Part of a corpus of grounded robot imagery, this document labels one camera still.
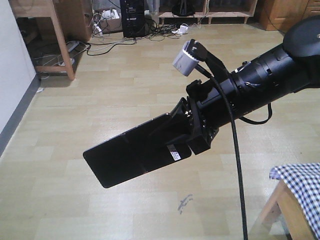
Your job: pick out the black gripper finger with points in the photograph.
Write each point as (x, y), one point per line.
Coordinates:
(181, 113)
(164, 131)

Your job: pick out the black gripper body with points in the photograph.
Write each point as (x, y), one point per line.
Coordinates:
(209, 112)

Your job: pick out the black smartphone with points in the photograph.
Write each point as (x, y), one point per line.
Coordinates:
(134, 153)

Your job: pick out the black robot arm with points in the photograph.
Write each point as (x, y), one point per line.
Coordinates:
(290, 67)

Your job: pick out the black white checkered bed sheet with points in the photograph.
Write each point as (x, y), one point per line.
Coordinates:
(303, 181)

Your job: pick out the wooden desk shelf unit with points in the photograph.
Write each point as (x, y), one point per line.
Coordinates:
(59, 20)

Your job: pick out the white power adapter on floor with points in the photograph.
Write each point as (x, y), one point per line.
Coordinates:
(182, 30)

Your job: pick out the low wooden bench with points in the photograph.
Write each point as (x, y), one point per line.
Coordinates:
(210, 9)

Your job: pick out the black computer tower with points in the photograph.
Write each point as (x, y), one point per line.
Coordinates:
(133, 18)

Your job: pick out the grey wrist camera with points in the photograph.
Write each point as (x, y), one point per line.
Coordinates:
(184, 62)

